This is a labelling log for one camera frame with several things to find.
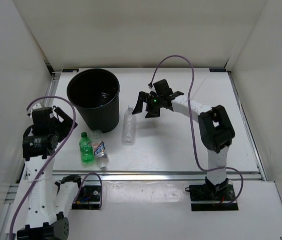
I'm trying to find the black plastic waste bin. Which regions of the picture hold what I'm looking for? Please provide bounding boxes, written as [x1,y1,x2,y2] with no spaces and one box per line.
[67,68,120,133]

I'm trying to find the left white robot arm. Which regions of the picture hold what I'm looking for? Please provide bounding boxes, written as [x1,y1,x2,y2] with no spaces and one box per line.
[17,106,86,240]

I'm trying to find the clear bottle white blue label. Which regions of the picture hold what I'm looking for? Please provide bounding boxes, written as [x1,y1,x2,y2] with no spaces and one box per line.
[92,130,109,170]

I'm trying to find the aluminium table frame rail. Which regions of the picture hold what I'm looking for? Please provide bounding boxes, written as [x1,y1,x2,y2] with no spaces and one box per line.
[0,67,282,240]

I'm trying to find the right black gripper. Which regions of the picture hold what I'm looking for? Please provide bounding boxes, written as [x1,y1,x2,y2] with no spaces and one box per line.
[132,91,163,119]

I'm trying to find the clear unlabelled plastic bottle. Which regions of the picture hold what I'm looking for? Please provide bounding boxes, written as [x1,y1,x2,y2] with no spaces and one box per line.
[122,105,136,145]

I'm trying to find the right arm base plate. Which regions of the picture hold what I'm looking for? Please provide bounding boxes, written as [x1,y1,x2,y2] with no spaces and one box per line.
[184,184,239,212]

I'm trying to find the green plastic soda bottle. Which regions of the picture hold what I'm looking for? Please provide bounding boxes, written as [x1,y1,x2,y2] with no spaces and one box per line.
[79,132,94,164]

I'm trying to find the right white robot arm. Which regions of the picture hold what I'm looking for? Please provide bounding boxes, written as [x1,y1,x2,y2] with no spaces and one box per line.
[132,79,235,200]

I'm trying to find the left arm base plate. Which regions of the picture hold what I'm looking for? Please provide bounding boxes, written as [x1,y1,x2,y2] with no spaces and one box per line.
[54,174,101,211]

